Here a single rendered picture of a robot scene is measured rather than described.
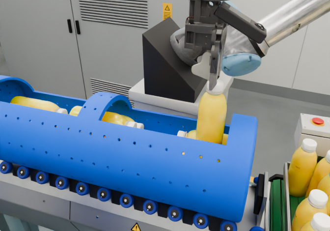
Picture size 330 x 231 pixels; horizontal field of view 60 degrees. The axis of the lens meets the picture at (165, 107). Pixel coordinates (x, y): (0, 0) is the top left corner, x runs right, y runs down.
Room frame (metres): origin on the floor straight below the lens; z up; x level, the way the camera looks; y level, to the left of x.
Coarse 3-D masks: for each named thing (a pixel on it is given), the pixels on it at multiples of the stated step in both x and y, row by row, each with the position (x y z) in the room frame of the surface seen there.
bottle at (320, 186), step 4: (324, 176) 0.58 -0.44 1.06; (328, 176) 0.57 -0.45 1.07; (320, 180) 0.58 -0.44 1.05; (324, 180) 0.57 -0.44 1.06; (328, 180) 0.56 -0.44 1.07; (320, 184) 0.57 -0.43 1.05; (324, 184) 0.56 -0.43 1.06; (328, 184) 0.55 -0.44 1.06; (320, 188) 0.56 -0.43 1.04; (324, 188) 0.55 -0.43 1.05; (328, 188) 0.55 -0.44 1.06; (324, 192) 0.55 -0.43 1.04; (328, 192) 0.54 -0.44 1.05
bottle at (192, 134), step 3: (186, 132) 0.70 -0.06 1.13; (189, 132) 0.69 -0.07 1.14; (192, 132) 0.68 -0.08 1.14; (195, 132) 0.68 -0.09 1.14; (183, 135) 0.69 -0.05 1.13; (186, 135) 0.69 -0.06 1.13; (189, 135) 0.68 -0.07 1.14; (192, 135) 0.67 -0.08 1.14; (195, 135) 0.67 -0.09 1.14; (225, 135) 0.66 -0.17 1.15; (192, 138) 0.66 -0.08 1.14; (195, 138) 0.66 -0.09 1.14; (225, 138) 0.65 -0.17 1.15; (222, 141) 0.64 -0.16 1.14; (225, 141) 0.64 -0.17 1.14; (225, 144) 0.63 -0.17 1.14
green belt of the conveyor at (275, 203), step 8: (272, 184) 0.73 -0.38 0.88; (280, 184) 0.71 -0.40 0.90; (272, 192) 0.69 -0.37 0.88; (280, 192) 0.68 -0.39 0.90; (272, 200) 0.66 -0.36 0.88; (280, 200) 0.64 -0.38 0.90; (296, 200) 0.64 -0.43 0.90; (272, 208) 0.62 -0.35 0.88; (280, 208) 0.61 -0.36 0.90; (296, 208) 0.61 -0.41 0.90; (272, 216) 0.59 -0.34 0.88; (280, 216) 0.58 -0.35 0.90; (272, 224) 0.57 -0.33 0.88; (280, 224) 0.55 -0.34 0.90
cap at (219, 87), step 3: (219, 81) 0.62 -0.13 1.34; (207, 84) 0.61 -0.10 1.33; (219, 84) 0.60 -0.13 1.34; (222, 84) 0.60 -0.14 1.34; (207, 87) 0.61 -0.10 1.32; (216, 87) 0.59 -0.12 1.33; (219, 87) 0.60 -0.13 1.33; (222, 87) 0.60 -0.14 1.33; (210, 90) 0.60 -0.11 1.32; (213, 90) 0.60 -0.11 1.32; (216, 90) 0.59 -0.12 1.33; (219, 90) 0.60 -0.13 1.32
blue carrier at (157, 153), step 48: (0, 96) 0.89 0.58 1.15; (48, 96) 0.94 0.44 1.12; (96, 96) 0.73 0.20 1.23; (0, 144) 0.67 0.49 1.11; (48, 144) 0.62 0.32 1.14; (96, 144) 0.59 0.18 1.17; (144, 144) 0.57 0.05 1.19; (192, 144) 0.54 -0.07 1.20; (240, 144) 0.53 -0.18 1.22; (144, 192) 0.53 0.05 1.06; (192, 192) 0.49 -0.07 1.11; (240, 192) 0.46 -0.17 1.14
